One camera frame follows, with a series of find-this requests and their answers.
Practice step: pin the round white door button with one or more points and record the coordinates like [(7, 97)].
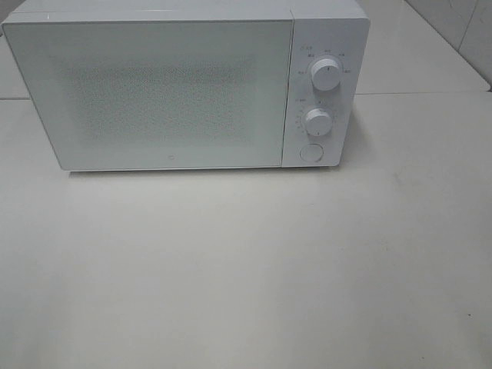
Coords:
[(312, 153)]

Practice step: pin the white timer knob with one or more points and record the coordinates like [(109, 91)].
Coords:
[(318, 122)]

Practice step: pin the white microwave door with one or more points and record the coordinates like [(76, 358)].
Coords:
[(157, 95)]

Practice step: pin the upper white power knob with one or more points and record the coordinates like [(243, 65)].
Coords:
[(326, 73)]

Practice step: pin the white microwave oven body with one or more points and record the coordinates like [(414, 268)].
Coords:
[(319, 28)]

